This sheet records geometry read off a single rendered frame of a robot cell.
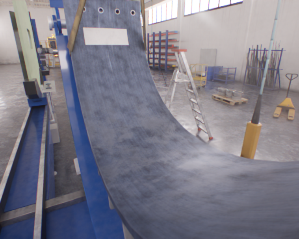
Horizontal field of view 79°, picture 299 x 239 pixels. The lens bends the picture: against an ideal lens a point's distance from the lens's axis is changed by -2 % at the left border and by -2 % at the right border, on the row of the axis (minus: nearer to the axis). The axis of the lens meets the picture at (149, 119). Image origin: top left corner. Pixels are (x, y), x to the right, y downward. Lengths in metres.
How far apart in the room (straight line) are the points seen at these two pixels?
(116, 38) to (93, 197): 1.35
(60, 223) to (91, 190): 0.59
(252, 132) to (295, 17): 11.12
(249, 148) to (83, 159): 1.27
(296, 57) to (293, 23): 1.67
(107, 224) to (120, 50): 1.39
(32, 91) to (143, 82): 2.95
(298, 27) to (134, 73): 10.98
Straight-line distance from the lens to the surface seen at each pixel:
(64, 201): 2.06
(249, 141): 1.47
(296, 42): 12.12
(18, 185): 2.52
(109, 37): 1.84
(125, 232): 0.81
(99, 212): 1.36
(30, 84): 4.26
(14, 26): 5.96
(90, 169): 1.58
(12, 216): 2.13
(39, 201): 2.02
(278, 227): 0.33
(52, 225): 1.99
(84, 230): 1.86
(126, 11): 1.97
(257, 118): 1.42
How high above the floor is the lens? 1.96
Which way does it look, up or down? 21 degrees down
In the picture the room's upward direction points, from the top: straight up
